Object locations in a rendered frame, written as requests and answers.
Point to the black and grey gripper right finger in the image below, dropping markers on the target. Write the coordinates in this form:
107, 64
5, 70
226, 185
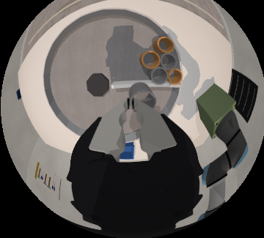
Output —
158, 133

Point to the bronze bushing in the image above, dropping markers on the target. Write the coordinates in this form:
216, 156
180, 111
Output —
177, 78
156, 57
168, 42

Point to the blue crate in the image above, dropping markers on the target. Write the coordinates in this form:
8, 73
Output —
128, 154

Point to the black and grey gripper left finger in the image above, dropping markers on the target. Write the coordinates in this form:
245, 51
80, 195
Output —
104, 136

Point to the grey metal sleeve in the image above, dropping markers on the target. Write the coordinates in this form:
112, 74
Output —
163, 77
140, 87
172, 61

